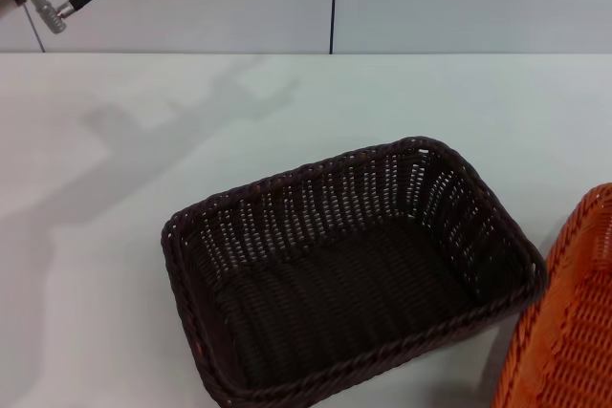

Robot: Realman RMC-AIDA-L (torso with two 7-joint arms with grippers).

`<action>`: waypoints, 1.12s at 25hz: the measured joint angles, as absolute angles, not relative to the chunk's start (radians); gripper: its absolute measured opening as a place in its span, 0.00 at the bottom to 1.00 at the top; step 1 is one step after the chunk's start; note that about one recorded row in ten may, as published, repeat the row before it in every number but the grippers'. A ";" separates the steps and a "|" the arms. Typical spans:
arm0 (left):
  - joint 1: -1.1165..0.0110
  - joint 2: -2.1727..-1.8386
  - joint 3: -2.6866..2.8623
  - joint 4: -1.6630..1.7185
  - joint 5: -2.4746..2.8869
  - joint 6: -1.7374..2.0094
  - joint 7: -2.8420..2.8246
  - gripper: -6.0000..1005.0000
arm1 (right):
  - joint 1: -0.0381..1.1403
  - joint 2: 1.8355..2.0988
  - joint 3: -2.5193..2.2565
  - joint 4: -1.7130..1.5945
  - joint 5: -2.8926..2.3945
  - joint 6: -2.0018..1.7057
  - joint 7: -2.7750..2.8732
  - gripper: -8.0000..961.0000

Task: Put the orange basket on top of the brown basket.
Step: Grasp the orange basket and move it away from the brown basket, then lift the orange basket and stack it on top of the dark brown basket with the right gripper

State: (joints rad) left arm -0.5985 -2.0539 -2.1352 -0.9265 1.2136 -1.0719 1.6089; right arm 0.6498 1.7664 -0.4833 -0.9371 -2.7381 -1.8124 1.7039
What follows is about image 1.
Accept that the dark brown wicker basket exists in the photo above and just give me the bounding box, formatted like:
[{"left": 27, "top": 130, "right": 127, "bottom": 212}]
[{"left": 161, "top": 136, "right": 549, "bottom": 408}]

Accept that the orange wicker basket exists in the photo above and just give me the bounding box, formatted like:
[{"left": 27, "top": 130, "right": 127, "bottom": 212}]
[{"left": 492, "top": 182, "right": 612, "bottom": 408}]

